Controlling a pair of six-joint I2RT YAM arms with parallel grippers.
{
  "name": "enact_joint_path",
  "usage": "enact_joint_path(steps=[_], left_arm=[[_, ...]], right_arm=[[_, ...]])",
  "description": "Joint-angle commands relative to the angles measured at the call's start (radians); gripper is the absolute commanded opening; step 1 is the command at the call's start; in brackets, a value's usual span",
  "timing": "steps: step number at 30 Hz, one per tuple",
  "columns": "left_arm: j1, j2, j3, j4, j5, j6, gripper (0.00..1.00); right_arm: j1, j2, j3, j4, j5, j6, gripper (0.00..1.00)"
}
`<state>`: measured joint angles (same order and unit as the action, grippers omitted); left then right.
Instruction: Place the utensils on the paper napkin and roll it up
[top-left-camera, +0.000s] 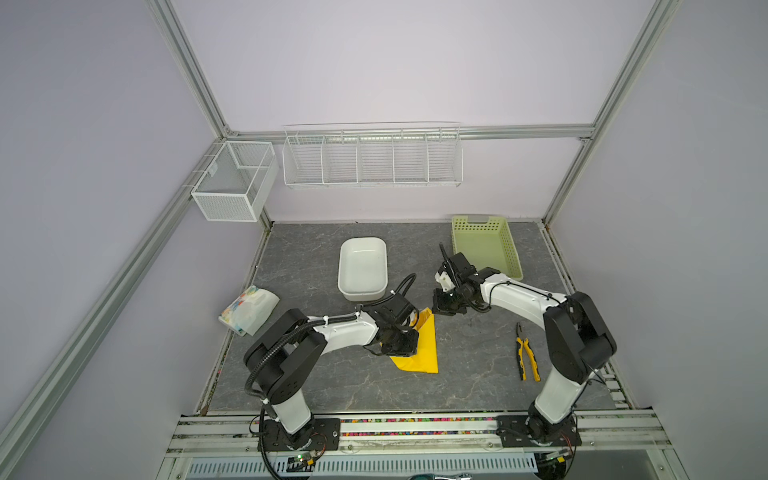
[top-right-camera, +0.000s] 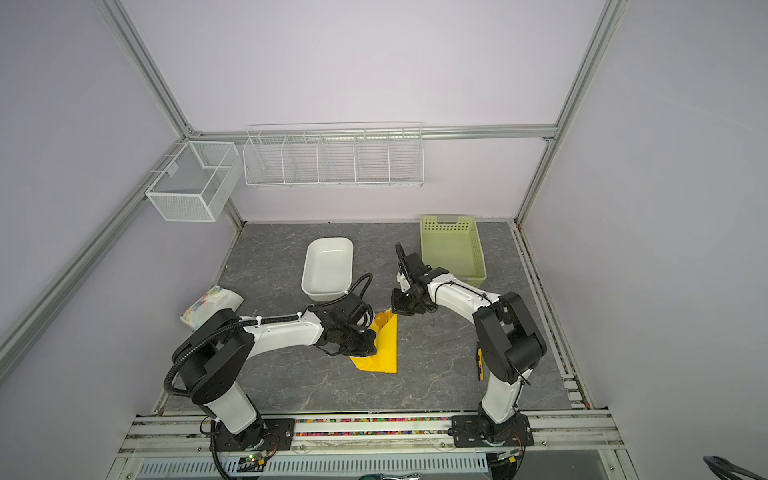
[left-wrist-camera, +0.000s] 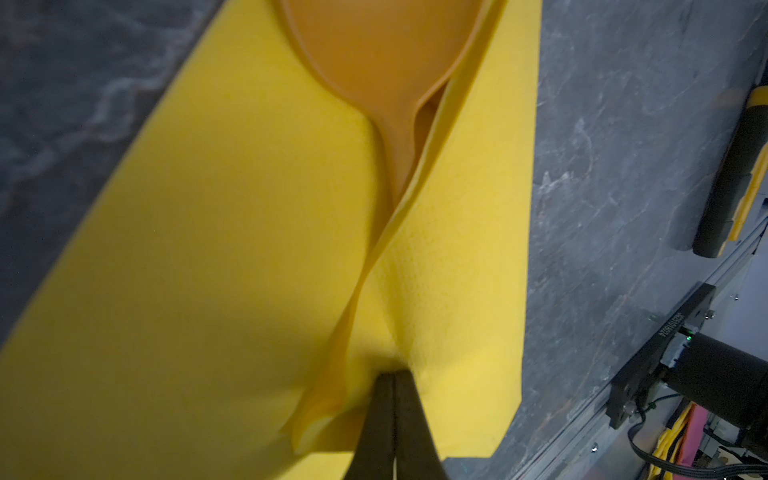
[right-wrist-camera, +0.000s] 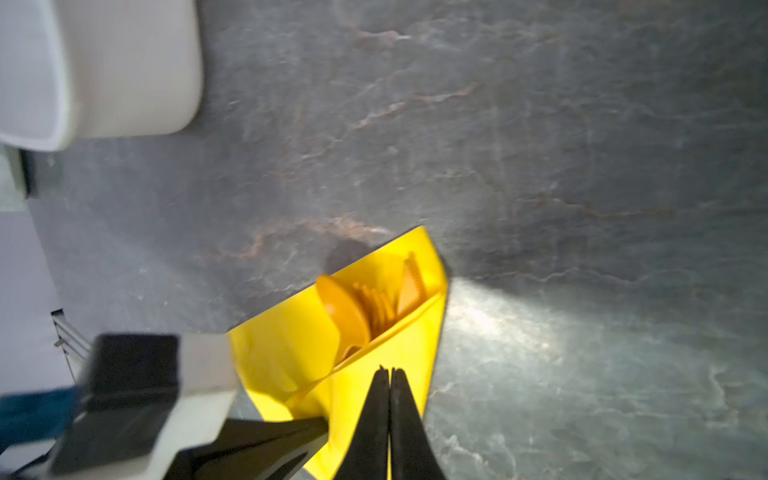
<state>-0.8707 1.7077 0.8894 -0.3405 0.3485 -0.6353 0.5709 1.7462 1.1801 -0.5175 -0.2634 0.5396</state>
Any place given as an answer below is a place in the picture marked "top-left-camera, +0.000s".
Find white oval plastic tub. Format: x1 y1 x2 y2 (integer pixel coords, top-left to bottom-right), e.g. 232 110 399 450
337 237 388 303

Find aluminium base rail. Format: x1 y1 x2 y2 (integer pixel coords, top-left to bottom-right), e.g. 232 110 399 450
165 410 672 458

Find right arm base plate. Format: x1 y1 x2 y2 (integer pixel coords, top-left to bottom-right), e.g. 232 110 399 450
495 414 582 448

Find yellow black pliers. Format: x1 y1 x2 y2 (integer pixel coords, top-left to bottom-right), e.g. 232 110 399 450
515 322 541 382

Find white wire wall rack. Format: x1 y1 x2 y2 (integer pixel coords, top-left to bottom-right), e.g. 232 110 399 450
283 121 464 188

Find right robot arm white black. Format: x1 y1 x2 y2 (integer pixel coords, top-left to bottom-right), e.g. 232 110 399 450
433 248 617 446

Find yellow paper napkin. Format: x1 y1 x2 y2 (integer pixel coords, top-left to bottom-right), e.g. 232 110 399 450
391 308 439 374

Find green perforated plastic basket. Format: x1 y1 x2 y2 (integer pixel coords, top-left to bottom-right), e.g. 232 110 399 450
451 215 524 280

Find white mesh box basket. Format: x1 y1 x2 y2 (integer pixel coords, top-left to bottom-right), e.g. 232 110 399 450
192 141 279 223

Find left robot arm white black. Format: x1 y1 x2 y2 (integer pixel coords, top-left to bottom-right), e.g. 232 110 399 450
243 273 419 437

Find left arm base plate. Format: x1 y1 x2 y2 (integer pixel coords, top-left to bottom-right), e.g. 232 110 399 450
259 417 341 452

